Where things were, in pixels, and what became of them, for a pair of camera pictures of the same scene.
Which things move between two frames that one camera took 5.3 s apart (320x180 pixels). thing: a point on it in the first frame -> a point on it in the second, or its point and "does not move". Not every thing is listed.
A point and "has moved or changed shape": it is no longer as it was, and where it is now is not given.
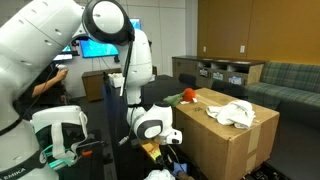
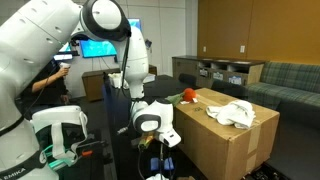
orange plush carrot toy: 187,96 does not move
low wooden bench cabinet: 93,82 does not move
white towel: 236,112 does not move
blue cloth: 177,167 has moved or changed shape
